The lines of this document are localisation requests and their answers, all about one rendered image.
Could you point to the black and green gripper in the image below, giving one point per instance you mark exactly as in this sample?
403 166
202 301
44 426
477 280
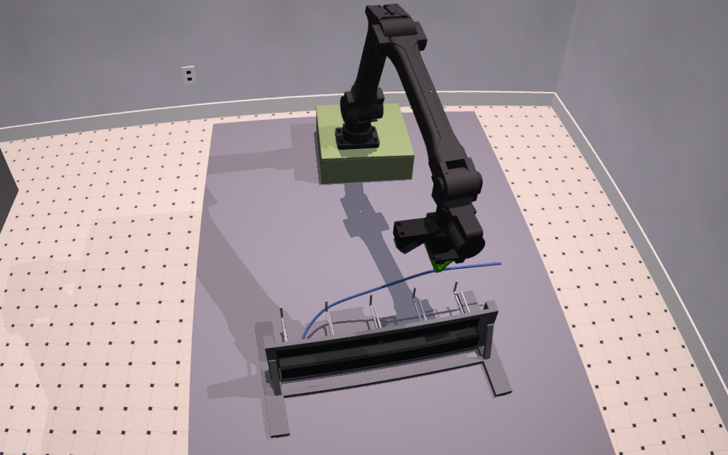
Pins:
442 260

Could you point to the black patch panel rack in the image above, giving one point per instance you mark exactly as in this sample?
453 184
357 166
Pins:
372 348

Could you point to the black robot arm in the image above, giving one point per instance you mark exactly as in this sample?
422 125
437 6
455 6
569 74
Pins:
396 35

